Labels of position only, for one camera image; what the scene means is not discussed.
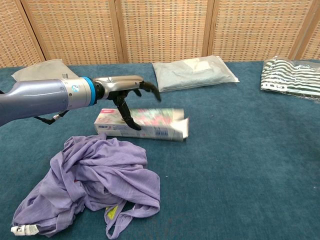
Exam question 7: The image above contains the woven wooden folding screen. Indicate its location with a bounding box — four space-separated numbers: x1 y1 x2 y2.
0 0 320 69

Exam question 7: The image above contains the grey bag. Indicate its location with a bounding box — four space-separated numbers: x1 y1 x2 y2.
11 58 81 82

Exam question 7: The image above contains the floral toothpaste carton box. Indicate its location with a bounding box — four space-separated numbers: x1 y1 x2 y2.
93 107 190 143

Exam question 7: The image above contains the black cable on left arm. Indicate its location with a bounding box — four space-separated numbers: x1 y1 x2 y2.
33 109 70 126

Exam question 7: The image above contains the crumpled purple garment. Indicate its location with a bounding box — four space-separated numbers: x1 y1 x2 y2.
11 132 161 240

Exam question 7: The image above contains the striped bagged garment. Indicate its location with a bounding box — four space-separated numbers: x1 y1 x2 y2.
259 56 320 100

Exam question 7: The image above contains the clear bagged grey garment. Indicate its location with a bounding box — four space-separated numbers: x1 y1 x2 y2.
151 55 240 93

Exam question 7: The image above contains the black and silver left hand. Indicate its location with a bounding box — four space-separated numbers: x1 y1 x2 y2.
92 74 162 131

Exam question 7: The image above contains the teal table cover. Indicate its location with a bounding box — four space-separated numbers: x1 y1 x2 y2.
0 61 320 240

